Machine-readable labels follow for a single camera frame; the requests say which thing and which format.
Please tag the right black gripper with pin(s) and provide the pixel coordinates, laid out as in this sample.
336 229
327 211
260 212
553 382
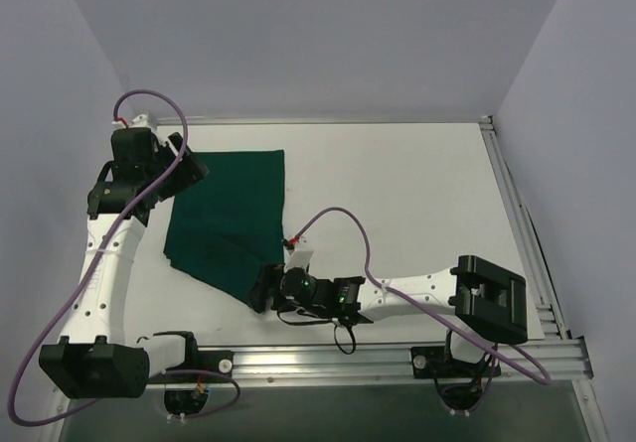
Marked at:
265 288

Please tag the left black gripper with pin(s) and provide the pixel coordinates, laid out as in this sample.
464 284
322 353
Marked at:
188 167

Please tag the green surgical cloth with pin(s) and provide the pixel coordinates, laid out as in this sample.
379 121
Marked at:
223 229

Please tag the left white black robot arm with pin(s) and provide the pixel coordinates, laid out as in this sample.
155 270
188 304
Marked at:
97 312

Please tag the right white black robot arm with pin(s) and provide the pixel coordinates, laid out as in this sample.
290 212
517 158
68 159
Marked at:
490 301

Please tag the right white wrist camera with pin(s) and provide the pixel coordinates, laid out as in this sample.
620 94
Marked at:
299 252

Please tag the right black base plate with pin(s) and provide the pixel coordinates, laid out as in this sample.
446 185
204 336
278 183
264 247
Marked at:
437 361

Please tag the back aluminium rail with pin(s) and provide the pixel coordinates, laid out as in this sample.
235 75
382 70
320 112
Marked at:
323 120

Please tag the aluminium rail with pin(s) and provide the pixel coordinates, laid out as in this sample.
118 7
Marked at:
323 360
534 264
323 120

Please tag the right aluminium rail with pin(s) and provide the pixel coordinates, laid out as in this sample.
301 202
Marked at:
534 264

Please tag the front aluminium rail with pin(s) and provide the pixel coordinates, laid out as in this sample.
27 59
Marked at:
323 360

